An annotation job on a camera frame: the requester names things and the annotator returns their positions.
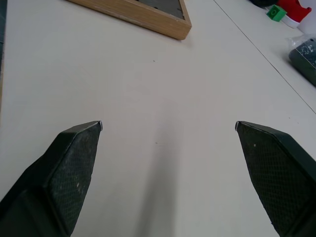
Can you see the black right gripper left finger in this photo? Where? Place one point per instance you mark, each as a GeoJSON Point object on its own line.
{"type": "Point", "coordinates": [66, 172]}

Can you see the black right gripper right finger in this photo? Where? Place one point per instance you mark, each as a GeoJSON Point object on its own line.
{"type": "Point", "coordinates": [276, 170]}

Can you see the dark box in plastic bag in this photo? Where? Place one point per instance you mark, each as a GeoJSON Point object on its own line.
{"type": "Point", "coordinates": [304, 59]}

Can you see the green toy cube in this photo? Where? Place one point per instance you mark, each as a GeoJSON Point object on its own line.
{"type": "Point", "coordinates": [275, 13]}

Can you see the red and white object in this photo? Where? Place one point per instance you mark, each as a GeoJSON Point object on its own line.
{"type": "Point", "coordinates": [295, 12]}

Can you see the black round object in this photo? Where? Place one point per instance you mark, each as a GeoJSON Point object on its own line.
{"type": "Point", "coordinates": [261, 2]}

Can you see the wooden tray frame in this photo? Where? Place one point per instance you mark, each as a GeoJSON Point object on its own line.
{"type": "Point", "coordinates": [158, 14]}

